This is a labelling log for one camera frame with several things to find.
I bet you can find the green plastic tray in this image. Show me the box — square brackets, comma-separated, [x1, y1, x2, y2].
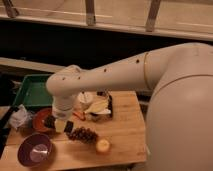
[13, 74, 52, 108]

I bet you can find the crumpled white cloth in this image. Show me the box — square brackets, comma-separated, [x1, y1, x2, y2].
[9, 105, 33, 130]

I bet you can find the bunch of dark grapes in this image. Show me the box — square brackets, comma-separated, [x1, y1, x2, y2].
[67, 127, 98, 144]

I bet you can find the red chili pepper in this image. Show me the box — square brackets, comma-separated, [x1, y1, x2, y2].
[73, 111, 86, 121]

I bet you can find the purple bowl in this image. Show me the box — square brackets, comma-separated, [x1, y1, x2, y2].
[17, 133, 52, 167]

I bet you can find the yellow banana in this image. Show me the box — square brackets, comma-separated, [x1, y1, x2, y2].
[85, 100, 108, 114]

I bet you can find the white garlic bulb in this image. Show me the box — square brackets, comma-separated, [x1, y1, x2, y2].
[78, 92, 93, 104]

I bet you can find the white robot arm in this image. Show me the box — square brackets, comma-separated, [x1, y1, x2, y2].
[46, 42, 213, 171]

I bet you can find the orange bowl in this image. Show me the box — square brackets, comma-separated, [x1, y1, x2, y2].
[33, 108, 54, 133]

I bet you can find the yellow round fruit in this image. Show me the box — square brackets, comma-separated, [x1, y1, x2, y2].
[96, 139, 111, 154]

